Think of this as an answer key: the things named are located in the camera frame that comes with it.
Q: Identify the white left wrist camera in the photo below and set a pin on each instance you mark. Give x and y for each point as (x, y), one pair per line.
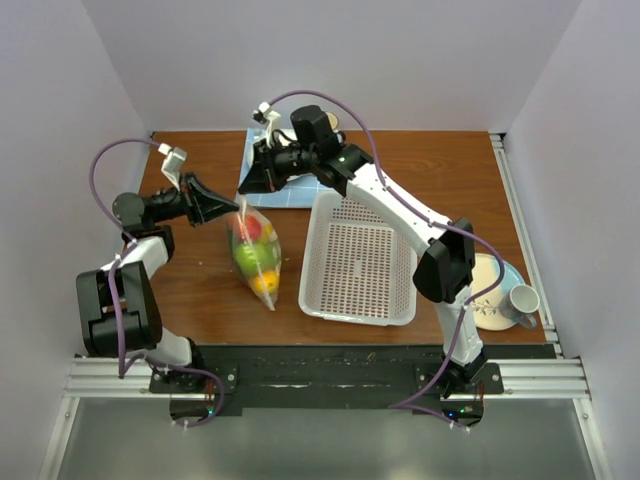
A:
(174, 158)

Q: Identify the cream enamel mug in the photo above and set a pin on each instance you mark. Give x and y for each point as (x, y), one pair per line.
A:
(335, 126)

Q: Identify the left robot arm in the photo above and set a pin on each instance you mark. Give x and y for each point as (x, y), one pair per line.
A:
(119, 314)

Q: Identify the white perforated plastic basket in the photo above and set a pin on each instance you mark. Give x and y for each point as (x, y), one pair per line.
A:
(356, 268)

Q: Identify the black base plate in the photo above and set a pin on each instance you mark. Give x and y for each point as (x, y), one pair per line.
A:
(342, 376)

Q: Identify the grey ceramic cup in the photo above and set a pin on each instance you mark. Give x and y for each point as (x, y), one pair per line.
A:
(521, 304)

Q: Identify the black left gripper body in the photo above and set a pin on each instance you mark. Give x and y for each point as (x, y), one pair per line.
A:
(168, 204)

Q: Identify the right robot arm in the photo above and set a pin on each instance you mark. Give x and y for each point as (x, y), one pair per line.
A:
(445, 248)

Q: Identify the blue checkered placemat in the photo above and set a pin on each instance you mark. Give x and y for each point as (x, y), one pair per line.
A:
(299, 193)

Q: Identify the yellow orange fake fruit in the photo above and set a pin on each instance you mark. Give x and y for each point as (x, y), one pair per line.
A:
(265, 283)

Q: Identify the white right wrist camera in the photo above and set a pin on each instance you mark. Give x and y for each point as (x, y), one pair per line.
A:
(268, 119)

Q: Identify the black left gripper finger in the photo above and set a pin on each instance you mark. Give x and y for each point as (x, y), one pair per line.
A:
(205, 213)
(204, 198)

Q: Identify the cream and blue saucer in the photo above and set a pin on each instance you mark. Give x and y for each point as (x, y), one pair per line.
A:
(485, 307)

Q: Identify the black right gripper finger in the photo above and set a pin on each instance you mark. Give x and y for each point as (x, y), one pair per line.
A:
(258, 178)
(280, 182)

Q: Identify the red orange fake mango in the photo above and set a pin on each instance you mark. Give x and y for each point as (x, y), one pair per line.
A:
(248, 228)

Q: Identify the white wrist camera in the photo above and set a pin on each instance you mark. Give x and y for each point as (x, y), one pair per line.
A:
(174, 158)
(268, 119)

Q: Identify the aluminium frame rail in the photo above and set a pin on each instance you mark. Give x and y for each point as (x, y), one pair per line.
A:
(332, 412)

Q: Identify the clear zip top bag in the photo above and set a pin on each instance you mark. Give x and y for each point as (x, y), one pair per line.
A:
(269, 238)

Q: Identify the green fake apple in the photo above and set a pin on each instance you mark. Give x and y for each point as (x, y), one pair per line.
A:
(251, 258)

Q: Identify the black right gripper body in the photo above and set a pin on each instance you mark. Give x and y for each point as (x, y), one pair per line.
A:
(290, 160)

